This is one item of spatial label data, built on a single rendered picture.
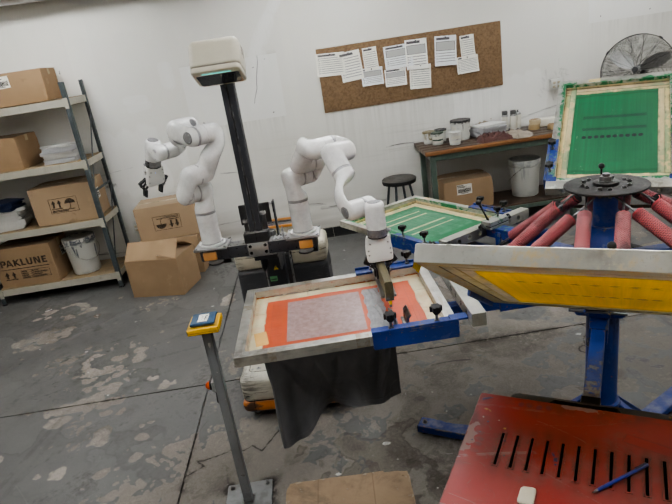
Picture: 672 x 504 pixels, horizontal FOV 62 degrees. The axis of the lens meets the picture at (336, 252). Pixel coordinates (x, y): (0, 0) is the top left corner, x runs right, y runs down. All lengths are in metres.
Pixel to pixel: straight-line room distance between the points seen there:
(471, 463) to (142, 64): 5.25
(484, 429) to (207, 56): 1.76
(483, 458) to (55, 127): 5.60
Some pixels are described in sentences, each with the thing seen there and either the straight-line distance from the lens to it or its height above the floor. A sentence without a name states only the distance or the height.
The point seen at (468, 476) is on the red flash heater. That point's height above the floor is 1.10.
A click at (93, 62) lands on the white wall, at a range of 6.10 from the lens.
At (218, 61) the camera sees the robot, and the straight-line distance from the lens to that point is 2.40.
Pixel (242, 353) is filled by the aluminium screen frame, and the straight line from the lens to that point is 1.99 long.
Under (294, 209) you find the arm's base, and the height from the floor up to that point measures 1.26.
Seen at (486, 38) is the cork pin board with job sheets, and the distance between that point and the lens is 6.07.
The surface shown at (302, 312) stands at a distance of 2.27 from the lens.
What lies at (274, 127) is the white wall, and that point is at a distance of 5.84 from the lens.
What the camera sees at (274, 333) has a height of 0.96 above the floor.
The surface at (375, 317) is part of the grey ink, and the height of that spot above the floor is 0.96.
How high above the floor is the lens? 1.94
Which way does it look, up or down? 20 degrees down
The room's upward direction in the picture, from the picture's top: 9 degrees counter-clockwise
